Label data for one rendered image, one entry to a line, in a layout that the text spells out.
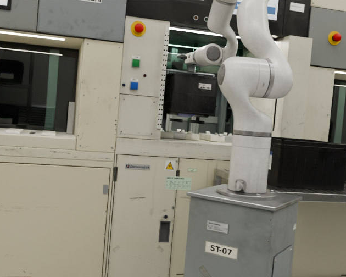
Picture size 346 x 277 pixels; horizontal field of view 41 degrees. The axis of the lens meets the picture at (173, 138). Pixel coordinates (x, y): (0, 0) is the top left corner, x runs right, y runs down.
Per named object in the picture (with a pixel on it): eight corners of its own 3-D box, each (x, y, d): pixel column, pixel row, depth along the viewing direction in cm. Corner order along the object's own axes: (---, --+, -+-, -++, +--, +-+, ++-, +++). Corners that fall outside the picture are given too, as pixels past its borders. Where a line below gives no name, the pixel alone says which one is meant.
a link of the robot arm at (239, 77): (278, 138, 141) (285, 59, 140) (220, 133, 137) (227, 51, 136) (261, 135, 153) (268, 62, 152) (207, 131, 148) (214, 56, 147)
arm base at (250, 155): (264, 203, 134) (271, 138, 133) (206, 192, 143) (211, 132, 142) (285, 195, 150) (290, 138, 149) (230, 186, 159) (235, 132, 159)
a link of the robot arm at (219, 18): (250, -5, 185) (228, 59, 205) (212, -10, 181) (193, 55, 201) (256, 6, 179) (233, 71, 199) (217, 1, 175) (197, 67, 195)
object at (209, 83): (166, 121, 209) (172, 50, 207) (156, 120, 229) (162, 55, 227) (217, 125, 215) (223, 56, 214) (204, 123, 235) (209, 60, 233)
